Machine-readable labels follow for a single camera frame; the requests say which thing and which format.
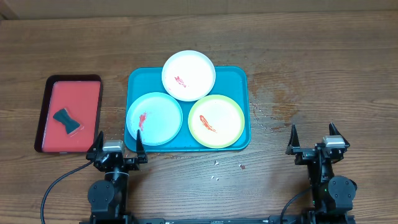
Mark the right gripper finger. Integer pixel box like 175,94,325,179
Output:
328,123,343,137
288,124,300,148

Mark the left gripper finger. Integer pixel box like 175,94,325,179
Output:
136,129,146,159
87,131,104,153

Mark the light blue plate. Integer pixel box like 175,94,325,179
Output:
126,92,183,146

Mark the dark green sponge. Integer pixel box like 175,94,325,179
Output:
53,108,80,134

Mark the white plate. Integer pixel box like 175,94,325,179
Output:
162,50,216,101

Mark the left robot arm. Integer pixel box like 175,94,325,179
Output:
86,132,148,223

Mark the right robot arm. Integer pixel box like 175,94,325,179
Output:
279,123,358,223

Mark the dark tray with red liquid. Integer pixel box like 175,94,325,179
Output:
34,74,103,153

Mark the yellow-green plate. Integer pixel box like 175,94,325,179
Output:
188,95,245,149

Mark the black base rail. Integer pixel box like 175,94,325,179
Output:
79,215,356,224

